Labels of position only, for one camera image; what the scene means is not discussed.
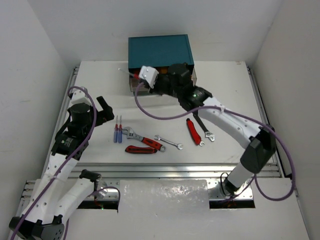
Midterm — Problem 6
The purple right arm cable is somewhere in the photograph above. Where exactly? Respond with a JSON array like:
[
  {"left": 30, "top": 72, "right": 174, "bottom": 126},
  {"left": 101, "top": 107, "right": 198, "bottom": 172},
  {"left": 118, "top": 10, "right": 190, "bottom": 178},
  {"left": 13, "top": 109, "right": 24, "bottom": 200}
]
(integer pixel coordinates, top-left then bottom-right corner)
[{"left": 134, "top": 83, "right": 297, "bottom": 202}]

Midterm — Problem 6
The red handled adjustable wrench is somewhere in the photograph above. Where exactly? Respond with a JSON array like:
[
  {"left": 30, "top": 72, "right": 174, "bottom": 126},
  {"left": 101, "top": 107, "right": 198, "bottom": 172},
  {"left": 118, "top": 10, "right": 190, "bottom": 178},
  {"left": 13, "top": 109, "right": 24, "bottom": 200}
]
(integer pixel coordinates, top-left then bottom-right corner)
[{"left": 122, "top": 126, "right": 166, "bottom": 152}]

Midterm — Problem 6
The teal drawer cabinet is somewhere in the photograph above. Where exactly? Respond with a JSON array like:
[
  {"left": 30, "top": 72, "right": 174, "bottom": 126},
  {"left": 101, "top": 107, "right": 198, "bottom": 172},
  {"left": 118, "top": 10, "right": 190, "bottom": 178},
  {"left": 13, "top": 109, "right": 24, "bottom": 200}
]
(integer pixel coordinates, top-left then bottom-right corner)
[{"left": 127, "top": 34, "right": 197, "bottom": 84}]

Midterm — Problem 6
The black handled adjustable wrench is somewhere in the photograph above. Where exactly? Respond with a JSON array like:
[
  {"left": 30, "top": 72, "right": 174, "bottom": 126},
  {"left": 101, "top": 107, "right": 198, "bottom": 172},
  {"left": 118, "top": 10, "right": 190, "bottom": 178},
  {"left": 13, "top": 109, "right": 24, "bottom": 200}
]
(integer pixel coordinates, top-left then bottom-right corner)
[{"left": 193, "top": 114, "right": 215, "bottom": 142}]

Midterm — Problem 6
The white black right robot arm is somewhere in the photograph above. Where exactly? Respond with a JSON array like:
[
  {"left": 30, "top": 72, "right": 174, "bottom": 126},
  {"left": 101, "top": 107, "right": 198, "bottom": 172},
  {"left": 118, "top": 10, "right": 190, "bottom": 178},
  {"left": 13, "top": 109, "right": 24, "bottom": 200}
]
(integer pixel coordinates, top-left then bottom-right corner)
[{"left": 139, "top": 63, "right": 276, "bottom": 197}]

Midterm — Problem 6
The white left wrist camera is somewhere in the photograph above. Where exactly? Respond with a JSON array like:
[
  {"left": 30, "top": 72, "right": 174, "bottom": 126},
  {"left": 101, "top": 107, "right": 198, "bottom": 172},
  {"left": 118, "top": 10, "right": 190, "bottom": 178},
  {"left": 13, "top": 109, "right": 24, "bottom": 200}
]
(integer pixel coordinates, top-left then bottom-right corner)
[{"left": 70, "top": 87, "right": 92, "bottom": 106}]

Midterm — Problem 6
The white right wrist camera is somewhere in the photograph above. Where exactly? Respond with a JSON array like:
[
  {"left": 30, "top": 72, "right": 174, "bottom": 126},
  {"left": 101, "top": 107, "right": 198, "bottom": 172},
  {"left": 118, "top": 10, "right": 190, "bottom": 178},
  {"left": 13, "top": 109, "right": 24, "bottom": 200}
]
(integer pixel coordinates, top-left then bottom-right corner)
[{"left": 138, "top": 65, "right": 159, "bottom": 89}]

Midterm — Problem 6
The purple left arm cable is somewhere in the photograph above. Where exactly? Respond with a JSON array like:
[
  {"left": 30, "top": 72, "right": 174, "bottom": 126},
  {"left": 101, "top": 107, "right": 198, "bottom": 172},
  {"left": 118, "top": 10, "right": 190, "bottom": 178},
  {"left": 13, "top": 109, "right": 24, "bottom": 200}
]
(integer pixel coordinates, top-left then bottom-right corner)
[{"left": 11, "top": 85, "right": 121, "bottom": 240}]

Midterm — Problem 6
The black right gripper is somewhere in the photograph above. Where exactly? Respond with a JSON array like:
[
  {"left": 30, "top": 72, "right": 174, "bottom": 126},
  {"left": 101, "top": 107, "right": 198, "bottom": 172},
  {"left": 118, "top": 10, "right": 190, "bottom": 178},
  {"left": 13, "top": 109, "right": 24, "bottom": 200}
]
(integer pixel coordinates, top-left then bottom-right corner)
[{"left": 145, "top": 71, "right": 182, "bottom": 98}]

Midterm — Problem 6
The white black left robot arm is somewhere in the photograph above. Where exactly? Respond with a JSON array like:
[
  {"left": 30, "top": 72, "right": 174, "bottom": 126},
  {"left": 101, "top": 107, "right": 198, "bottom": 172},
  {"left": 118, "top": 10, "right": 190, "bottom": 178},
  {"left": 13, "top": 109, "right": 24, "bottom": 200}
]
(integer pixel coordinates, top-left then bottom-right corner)
[{"left": 9, "top": 93, "right": 115, "bottom": 240}]

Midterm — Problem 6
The aluminium rail frame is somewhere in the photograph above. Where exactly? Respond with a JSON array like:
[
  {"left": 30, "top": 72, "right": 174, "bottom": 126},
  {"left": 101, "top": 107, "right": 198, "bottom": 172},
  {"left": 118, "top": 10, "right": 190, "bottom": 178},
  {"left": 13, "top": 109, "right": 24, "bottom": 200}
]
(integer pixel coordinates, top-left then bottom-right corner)
[{"left": 7, "top": 62, "right": 301, "bottom": 240}]

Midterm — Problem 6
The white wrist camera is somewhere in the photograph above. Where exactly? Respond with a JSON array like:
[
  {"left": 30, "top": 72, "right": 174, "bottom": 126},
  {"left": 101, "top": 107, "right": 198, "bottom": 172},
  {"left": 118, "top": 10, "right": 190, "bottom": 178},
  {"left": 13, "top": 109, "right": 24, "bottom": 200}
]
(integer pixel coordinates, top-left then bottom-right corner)
[
  {"left": 70, "top": 87, "right": 92, "bottom": 106},
  {"left": 138, "top": 65, "right": 159, "bottom": 89}
]

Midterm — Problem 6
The blue red precision screwdriver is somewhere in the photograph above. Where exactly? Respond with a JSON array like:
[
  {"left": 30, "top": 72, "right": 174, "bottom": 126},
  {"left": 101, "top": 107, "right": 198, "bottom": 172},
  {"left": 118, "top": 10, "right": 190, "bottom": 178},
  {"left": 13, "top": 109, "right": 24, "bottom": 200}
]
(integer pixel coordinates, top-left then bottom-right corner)
[{"left": 113, "top": 115, "right": 118, "bottom": 143}]

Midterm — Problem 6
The red black utility knife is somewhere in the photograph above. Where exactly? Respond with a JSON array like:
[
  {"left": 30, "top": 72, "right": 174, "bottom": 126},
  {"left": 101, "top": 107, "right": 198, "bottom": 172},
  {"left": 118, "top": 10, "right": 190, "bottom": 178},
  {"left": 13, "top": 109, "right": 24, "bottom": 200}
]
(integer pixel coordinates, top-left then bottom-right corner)
[{"left": 125, "top": 145, "right": 158, "bottom": 154}]

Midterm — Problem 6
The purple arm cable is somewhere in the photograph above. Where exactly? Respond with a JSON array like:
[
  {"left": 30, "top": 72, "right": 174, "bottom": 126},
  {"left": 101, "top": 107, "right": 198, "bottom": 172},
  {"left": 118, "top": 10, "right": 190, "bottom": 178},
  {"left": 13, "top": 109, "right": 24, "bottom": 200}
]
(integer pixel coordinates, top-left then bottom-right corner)
[
  {"left": 11, "top": 85, "right": 121, "bottom": 240},
  {"left": 134, "top": 83, "right": 297, "bottom": 202}
]

